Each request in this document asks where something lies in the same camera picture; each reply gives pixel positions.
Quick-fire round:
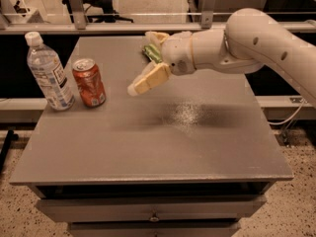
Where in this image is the metal railing frame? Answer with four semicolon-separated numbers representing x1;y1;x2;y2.
1;0;315;35

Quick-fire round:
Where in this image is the grey cabinet drawer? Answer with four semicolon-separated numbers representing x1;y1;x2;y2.
37;196;267;222
69;221;240;237

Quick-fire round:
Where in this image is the grey cabinet top drawer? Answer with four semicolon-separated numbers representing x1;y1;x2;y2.
37;196;267;222

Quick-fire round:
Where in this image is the round metal drawer knob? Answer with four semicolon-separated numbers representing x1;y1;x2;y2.
149;214;160;222

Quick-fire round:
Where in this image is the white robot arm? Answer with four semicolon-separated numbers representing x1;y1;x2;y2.
127;8;316;107

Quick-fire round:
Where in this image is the black office chair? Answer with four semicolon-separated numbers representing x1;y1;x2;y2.
60;0;135;24

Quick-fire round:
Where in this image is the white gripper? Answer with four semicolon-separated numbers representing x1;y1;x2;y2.
127;31;196;96

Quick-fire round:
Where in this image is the clear plastic water bottle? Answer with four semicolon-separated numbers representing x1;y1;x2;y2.
25;32;75;111

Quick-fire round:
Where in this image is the black pole at left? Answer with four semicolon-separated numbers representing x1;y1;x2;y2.
0;130;19;173

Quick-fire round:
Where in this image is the red coke can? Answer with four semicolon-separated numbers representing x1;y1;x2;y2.
72;58;106;108

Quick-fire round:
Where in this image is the green chip bag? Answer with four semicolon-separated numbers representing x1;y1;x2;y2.
143;43;162;63

